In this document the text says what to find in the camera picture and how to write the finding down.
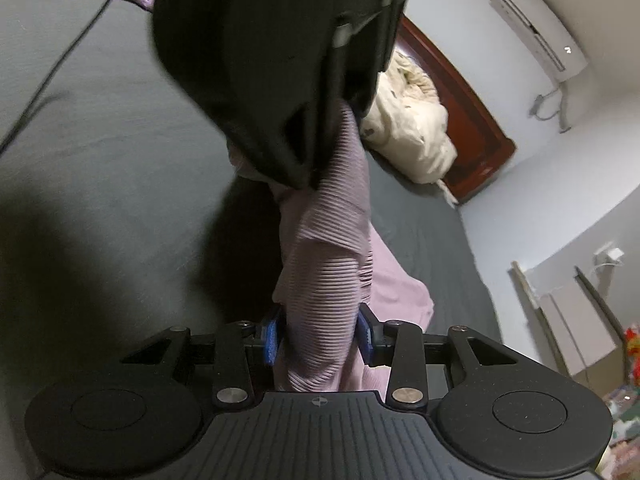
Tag white wall charger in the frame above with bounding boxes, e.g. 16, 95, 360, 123
594, 244, 627, 267

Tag grey drawer box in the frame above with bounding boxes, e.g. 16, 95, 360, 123
539, 265, 632, 377

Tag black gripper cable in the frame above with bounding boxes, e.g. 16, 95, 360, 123
0, 0, 132, 155

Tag air conditioner pipe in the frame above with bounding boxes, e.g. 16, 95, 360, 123
529, 79, 574, 134

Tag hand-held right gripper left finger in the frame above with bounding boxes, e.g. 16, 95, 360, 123
120, 306, 284, 409

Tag pink ribbed pants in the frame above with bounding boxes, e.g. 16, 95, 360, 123
227, 97, 436, 394

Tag dark wooden headboard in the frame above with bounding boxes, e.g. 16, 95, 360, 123
394, 14, 517, 207

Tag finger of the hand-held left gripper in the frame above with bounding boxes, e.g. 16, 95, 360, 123
281, 92, 352, 192

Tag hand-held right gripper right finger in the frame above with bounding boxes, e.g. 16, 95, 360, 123
356, 304, 522, 412

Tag white air conditioner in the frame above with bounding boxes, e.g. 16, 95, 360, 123
483, 0, 589, 84

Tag grey-sheeted bed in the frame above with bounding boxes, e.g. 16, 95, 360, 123
0, 0, 503, 480

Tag beige heart-print duvet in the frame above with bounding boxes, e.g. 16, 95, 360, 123
359, 51, 459, 187

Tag white frilled cloth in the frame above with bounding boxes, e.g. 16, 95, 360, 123
434, 179, 462, 207

